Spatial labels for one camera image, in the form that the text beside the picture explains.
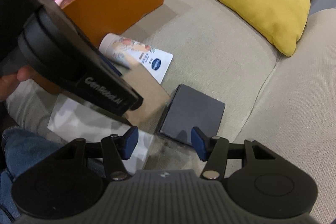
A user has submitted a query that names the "person's left hand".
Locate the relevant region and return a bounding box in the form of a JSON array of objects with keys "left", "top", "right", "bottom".
[{"left": 0, "top": 65, "right": 37, "bottom": 102}]

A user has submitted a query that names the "white hand cream tube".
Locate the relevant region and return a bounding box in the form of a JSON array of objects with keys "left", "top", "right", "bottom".
[{"left": 98, "top": 33, "right": 173, "bottom": 83}]

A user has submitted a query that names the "brown kraft cardboard box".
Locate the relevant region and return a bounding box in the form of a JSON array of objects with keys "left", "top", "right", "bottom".
[{"left": 122, "top": 64, "right": 170, "bottom": 127}]

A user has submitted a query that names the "dark grey square box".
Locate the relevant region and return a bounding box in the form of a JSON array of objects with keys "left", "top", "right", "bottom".
[{"left": 156, "top": 84, "right": 226, "bottom": 146}]

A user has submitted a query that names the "beige fabric sofa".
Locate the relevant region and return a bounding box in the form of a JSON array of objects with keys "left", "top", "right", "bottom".
[{"left": 3, "top": 0, "right": 335, "bottom": 223}]

